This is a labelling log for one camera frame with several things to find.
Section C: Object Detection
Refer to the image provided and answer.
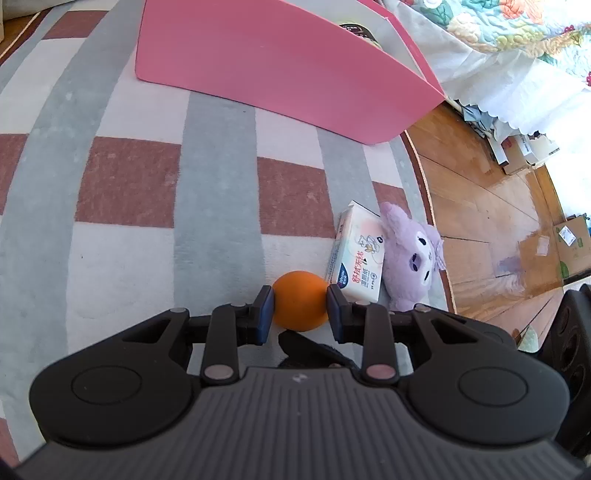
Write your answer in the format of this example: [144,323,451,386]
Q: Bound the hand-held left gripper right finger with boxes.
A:
[324,285,488,386]

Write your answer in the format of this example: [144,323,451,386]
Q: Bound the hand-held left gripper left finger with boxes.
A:
[121,285,278,387]

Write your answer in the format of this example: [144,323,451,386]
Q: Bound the orange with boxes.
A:
[271,271,329,332]

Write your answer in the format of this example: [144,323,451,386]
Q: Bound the white cartoon tissue packet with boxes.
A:
[325,200,386,304]

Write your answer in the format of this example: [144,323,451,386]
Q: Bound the purple plush toy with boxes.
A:
[379,202,446,312]

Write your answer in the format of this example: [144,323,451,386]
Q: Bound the pink cardboard box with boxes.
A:
[134,0,448,145]

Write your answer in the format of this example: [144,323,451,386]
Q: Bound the black fuzzy cloth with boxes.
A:
[277,330,365,370]

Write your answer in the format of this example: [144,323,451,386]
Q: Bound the brown cardboard box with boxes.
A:
[553,213,591,280]

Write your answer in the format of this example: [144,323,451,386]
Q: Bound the checked grey and red rug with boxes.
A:
[0,0,458,467]

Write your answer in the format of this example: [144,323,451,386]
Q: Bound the small white cartons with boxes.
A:
[489,131,561,176]

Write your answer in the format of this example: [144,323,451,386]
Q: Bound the grey paper bundle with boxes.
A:
[462,104,499,139]

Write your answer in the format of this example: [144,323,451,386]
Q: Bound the floral quilted bed cover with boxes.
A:
[383,0,591,137]

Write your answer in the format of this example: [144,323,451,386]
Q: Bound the green yarn ball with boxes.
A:
[339,22,384,51]

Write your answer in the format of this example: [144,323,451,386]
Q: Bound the floral quilt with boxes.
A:
[402,0,591,93]

